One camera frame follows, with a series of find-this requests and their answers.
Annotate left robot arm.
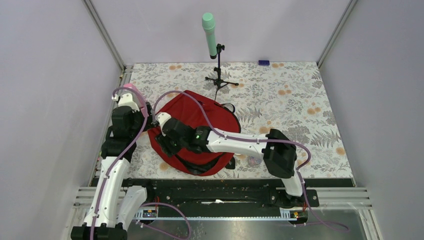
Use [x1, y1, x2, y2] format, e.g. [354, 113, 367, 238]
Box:
[70, 103, 155, 240]

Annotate purple cable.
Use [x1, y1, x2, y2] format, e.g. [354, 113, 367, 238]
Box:
[89, 86, 153, 240]
[151, 90, 350, 233]

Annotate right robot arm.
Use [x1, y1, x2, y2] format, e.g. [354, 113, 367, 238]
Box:
[156, 112, 310, 208]

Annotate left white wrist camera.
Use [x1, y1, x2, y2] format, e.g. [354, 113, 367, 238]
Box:
[111, 93, 140, 112]

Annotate red backpack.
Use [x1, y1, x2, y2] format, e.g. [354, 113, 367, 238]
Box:
[147, 90, 241, 177]

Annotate pink metronome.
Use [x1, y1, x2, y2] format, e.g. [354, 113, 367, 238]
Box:
[123, 83, 146, 109]

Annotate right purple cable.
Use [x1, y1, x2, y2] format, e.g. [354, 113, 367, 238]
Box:
[151, 90, 350, 233]

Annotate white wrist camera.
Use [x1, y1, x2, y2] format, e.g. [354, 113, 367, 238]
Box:
[111, 93, 140, 112]
[156, 112, 172, 128]

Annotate small blue block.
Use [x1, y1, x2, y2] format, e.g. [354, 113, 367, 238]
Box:
[258, 60, 270, 66]

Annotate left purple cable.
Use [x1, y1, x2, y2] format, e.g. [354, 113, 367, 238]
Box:
[89, 86, 153, 240]

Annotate black microphone tripod stand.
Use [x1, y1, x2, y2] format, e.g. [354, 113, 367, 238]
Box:
[204, 43, 240, 100]

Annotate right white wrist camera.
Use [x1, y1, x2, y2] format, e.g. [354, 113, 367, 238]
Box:
[156, 112, 172, 128]

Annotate clear round plastic container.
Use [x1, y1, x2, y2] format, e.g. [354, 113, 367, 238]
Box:
[246, 156, 263, 168]

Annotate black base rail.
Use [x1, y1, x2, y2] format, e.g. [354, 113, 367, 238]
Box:
[120, 178, 355, 218]

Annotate mint green microphone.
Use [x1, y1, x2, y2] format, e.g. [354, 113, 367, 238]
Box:
[202, 12, 218, 59]

